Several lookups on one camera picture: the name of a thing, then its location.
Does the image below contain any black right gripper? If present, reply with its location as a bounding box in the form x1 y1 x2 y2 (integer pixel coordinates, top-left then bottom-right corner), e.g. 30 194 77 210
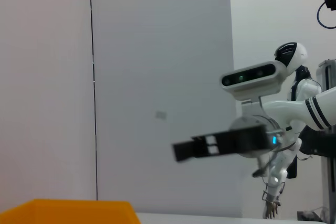
172 125 266 162

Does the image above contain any yellow plastic bin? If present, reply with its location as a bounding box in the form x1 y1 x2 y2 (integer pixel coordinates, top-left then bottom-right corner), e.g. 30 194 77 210
0 199 141 224

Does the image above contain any white humanoid robot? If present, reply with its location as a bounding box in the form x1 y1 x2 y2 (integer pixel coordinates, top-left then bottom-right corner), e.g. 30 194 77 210
262 41 325 220

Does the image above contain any grey metal stand column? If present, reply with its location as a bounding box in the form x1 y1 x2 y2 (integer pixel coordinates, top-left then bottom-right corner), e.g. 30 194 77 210
316 60 336 224

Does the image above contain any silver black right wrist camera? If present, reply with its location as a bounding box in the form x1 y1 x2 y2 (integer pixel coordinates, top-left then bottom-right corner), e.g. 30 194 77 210
219 60 288 117

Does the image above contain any black stand bracket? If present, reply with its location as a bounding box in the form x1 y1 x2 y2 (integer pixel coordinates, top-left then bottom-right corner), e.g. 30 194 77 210
299 125 336 158

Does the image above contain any blue camera cable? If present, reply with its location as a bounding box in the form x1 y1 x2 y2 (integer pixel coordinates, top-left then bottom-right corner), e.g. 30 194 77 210
316 1 336 30

